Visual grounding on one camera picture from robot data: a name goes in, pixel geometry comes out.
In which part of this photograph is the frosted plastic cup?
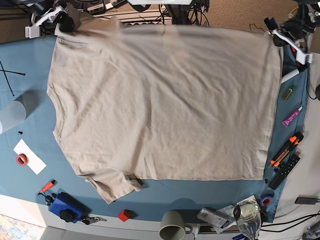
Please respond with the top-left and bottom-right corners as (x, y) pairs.
(0, 100), (27, 134)

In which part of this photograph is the black remote control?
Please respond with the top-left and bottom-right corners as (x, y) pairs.
(268, 154), (301, 190)

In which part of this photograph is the yellow green battery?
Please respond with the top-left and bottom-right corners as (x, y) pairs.
(282, 86), (295, 101)

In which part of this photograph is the orange black utility knife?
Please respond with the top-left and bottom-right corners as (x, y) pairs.
(269, 132), (304, 168)

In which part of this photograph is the purple tube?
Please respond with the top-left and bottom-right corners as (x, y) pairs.
(282, 106), (303, 127)

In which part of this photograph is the blue table cloth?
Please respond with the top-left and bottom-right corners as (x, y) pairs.
(0, 37), (311, 225)

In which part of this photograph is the beige T-shirt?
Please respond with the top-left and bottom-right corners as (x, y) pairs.
(47, 11), (283, 203)

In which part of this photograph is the orange marker pen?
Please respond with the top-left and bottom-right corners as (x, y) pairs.
(38, 180), (56, 195)

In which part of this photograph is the purple tape roll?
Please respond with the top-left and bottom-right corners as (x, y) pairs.
(259, 193), (274, 207)

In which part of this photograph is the white wrist camera screen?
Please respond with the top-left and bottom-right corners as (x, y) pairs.
(25, 26), (40, 39)
(295, 50), (313, 65)

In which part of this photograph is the grey ceramic mug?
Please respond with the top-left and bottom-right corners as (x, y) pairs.
(159, 210), (193, 240)

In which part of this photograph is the packaged white device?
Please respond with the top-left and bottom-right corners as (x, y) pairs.
(196, 208), (232, 229)

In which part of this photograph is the red tape roll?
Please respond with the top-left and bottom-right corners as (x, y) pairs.
(16, 153), (29, 167)

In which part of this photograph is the white paper sheet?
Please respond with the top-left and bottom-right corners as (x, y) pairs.
(13, 139), (47, 175)

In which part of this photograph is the black cable tie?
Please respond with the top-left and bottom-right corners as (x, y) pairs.
(0, 59), (26, 97)

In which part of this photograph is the black gripper body screen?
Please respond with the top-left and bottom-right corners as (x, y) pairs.
(56, 11), (75, 32)
(273, 34), (290, 47)

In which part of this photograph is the black power adapter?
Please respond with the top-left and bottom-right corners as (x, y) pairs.
(294, 195), (319, 205)

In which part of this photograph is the blue box with knob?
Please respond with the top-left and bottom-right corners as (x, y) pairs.
(49, 192), (90, 224)

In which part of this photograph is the red cube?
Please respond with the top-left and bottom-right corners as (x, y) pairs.
(118, 209), (131, 222)

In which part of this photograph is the key bunch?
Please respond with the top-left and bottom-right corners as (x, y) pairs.
(81, 216), (107, 225)

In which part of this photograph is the clear wine glass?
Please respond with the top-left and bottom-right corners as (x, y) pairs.
(233, 199), (262, 240)

